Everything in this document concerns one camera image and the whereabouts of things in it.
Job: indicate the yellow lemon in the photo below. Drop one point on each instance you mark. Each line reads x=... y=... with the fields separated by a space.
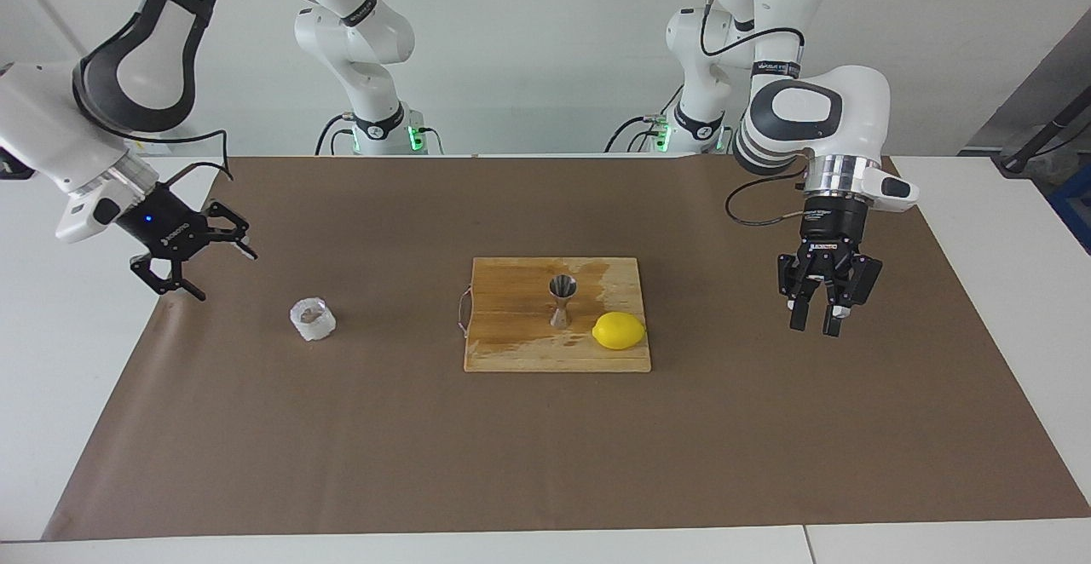
x=619 y=330

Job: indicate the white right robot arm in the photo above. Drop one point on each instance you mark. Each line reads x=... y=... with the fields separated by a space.
x=43 y=121

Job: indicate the clear crinkled plastic cup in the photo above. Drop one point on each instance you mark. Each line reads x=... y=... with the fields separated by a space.
x=314 y=321

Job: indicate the blue crate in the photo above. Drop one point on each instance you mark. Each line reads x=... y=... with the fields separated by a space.
x=1076 y=206

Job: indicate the black floor stand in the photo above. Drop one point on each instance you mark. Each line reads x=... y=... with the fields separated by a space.
x=1036 y=142

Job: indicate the wooden cutting board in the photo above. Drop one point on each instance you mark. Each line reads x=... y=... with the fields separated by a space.
x=511 y=334

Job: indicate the brown paper table mat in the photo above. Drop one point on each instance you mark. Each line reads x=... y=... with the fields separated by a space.
x=341 y=445

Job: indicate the steel double jigger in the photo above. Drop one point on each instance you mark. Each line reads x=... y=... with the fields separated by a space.
x=562 y=287

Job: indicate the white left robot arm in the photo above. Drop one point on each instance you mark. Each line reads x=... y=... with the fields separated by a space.
x=852 y=112

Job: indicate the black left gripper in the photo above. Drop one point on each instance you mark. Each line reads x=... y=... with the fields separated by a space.
x=834 y=227

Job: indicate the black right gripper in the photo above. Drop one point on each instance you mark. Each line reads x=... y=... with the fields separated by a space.
x=175 y=230

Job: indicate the black desk clamp mount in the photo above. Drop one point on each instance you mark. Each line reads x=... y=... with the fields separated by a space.
x=13 y=168

